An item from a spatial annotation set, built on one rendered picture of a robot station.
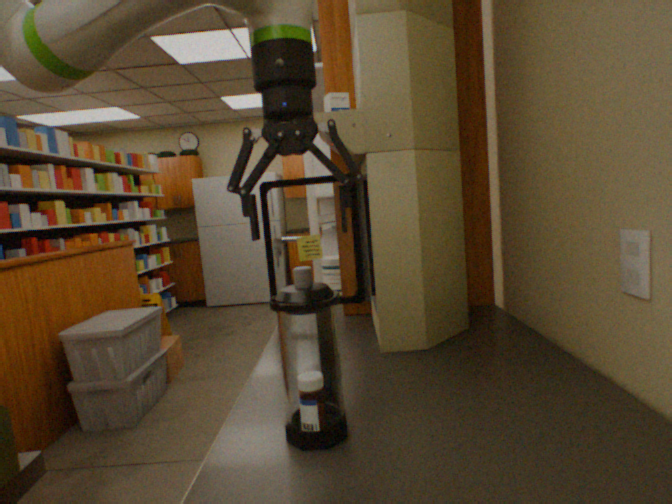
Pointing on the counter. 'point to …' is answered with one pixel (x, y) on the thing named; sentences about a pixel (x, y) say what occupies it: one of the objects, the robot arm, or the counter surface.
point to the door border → (352, 232)
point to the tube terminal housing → (412, 177)
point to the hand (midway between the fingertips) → (299, 228)
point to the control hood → (347, 130)
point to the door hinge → (364, 241)
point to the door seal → (354, 231)
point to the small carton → (336, 102)
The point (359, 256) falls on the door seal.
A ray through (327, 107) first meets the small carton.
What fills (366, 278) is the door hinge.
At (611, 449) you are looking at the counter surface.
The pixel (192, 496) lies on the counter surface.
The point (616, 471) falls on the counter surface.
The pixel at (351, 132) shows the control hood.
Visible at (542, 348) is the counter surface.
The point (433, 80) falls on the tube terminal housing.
